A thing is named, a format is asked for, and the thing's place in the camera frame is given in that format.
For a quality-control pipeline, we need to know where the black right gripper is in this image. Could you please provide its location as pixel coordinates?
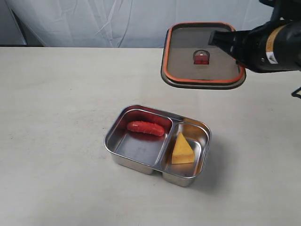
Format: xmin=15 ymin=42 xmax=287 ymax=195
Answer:
xmin=208 ymin=20 xmax=301 ymax=73

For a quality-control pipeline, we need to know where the smoked transparent lid orange seal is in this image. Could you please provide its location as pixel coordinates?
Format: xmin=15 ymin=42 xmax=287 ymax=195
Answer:
xmin=161 ymin=22 xmax=246 ymax=90

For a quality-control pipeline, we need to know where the yellow toy cheese wedge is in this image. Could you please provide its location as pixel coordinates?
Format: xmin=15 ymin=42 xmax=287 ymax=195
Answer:
xmin=171 ymin=132 xmax=195 ymax=164

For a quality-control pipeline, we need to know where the red toy sausage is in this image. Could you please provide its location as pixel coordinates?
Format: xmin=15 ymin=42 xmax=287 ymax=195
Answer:
xmin=127 ymin=121 xmax=165 ymax=137

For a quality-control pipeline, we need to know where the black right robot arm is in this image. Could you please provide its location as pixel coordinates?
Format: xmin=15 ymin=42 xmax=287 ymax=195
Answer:
xmin=208 ymin=0 xmax=301 ymax=73

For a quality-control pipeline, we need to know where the stainless steel two-compartment lunch box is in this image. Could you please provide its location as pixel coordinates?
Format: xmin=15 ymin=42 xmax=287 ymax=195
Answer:
xmin=104 ymin=105 xmax=212 ymax=187

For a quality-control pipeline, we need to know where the white wrinkled backdrop cloth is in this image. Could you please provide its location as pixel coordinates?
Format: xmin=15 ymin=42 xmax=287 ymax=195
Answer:
xmin=0 ymin=0 xmax=273 ymax=48

